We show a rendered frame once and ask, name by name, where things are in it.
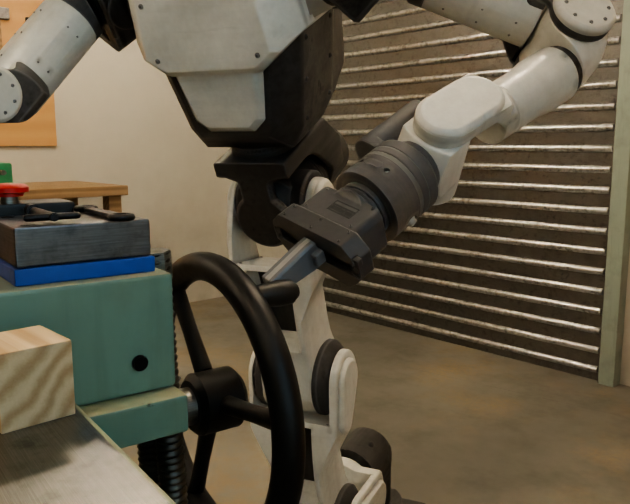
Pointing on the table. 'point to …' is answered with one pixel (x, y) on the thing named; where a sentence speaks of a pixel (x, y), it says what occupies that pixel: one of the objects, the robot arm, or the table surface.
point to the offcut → (25, 378)
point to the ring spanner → (105, 213)
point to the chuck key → (46, 214)
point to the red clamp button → (8, 189)
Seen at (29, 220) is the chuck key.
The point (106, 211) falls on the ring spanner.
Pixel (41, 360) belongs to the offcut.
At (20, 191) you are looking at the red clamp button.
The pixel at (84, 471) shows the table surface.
